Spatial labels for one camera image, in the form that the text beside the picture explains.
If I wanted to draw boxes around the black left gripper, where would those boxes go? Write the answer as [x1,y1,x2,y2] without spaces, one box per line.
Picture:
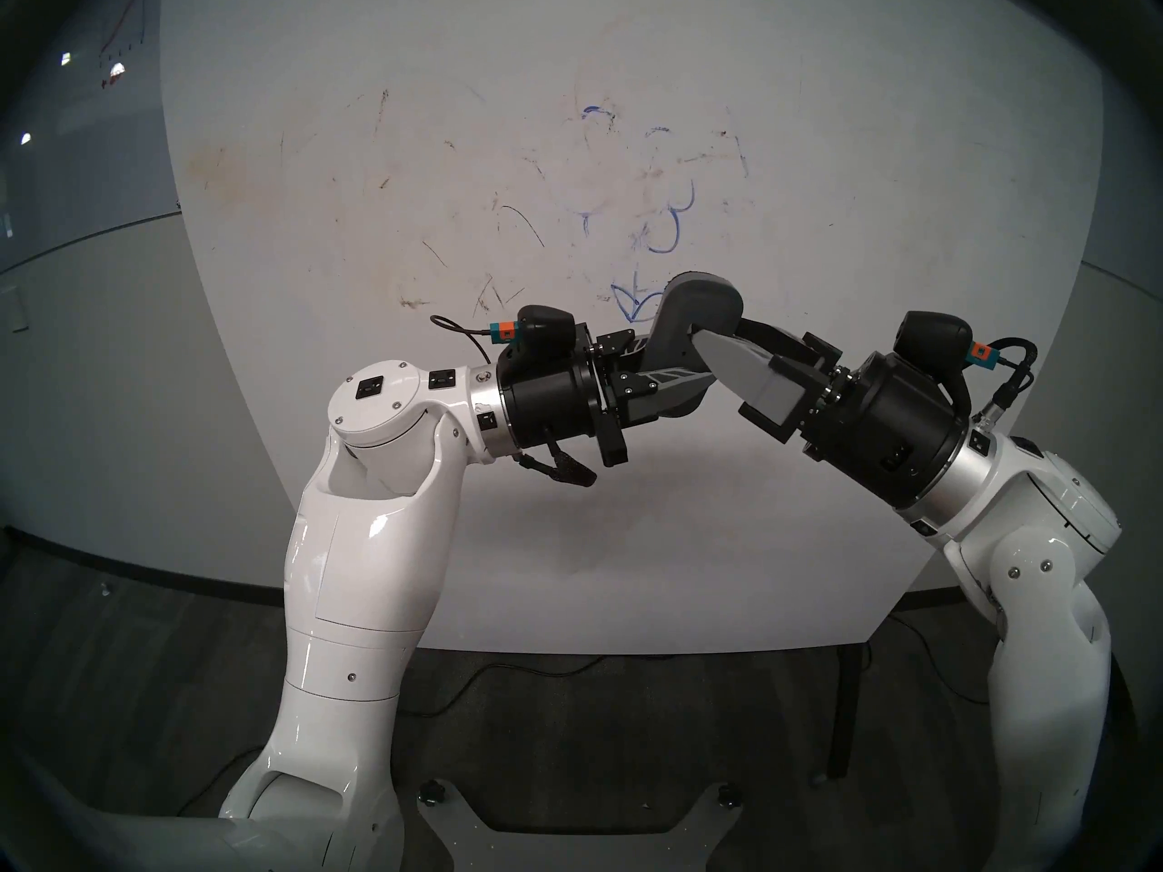
[495,329,724,469]

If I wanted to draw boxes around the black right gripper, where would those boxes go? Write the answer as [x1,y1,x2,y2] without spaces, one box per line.
[693,320,970,510]

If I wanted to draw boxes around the dark grey whiteboard eraser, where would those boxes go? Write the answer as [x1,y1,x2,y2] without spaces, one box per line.
[650,273,746,419]

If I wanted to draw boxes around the white whiteboard panel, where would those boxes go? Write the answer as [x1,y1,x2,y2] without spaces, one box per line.
[162,0,1105,655]

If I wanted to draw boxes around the black table leg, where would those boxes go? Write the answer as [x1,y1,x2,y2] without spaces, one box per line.
[829,643,864,780]

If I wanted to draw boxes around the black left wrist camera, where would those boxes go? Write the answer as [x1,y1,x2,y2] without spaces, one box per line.
[486,304,575,373]

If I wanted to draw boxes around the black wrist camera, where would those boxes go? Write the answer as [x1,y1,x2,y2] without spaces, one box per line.
[486,304,575,373]
[895,312,993,408]

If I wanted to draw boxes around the thick black left gripper cable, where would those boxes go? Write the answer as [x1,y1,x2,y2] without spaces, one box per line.
[516,448,598,489]

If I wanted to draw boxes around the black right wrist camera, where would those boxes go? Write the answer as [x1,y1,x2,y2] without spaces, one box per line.
[895,312,993,408]

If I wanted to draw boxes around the thin black left camera cable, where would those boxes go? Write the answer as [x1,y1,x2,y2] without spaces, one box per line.
[429,314,496,365]

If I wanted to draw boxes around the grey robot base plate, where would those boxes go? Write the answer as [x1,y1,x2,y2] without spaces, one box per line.
[416,779,744,872]

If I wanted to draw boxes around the wall board with red marks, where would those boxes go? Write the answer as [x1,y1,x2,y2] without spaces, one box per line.
[50,0,169,135]

